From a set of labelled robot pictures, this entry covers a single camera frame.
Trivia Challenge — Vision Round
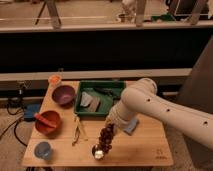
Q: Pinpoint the purple bowl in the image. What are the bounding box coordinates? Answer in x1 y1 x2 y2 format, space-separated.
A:
52 85 75 106

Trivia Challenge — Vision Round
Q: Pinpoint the red spatula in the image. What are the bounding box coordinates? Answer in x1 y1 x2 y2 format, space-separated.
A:
34 113 56 128

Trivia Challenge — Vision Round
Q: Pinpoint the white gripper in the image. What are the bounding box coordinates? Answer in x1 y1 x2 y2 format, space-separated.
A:
105 117 122 135

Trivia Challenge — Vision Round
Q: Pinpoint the green plastic tray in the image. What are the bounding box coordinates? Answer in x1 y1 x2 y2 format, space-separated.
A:
74 80 126 117

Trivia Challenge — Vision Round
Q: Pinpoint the small metal cup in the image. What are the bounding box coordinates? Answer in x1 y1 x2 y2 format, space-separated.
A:
92 144 105 160

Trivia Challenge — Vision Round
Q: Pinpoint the blue sponge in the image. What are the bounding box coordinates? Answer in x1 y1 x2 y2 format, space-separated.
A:
124 118 139 135

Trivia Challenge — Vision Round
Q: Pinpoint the dark red grape bunch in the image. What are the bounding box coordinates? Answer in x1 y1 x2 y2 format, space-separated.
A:
98 125 114 154

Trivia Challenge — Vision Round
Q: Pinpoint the red bowl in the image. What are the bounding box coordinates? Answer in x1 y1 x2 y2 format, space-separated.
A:
34 111 61 135

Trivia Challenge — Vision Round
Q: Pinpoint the grey cloth piece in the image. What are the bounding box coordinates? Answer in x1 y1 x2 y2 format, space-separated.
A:
80 91 93 107

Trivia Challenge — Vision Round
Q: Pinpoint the blue plastic cup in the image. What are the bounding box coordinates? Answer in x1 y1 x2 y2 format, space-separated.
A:
34 141 52 160

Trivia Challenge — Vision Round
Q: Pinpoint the wooden folding table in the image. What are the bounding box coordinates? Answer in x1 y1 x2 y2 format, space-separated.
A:
22 87 173 167

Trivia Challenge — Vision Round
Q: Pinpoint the black cable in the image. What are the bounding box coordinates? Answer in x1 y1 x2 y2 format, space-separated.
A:
0 96 28 148

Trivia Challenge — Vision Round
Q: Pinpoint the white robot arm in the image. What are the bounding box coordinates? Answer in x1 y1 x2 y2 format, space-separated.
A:
106 78 213 149

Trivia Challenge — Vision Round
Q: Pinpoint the small orange cup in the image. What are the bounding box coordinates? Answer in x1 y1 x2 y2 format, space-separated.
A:
48 75 61 85

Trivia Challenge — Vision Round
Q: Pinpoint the black handled utensil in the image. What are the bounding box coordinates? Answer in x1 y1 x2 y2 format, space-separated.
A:
93 87 120 99

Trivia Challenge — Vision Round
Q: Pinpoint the blue box on floor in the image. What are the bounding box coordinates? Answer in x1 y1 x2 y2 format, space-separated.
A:
24 104 41 122

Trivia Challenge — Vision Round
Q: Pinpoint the brown scrub pad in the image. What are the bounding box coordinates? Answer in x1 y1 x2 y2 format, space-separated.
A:
87 97 100 112

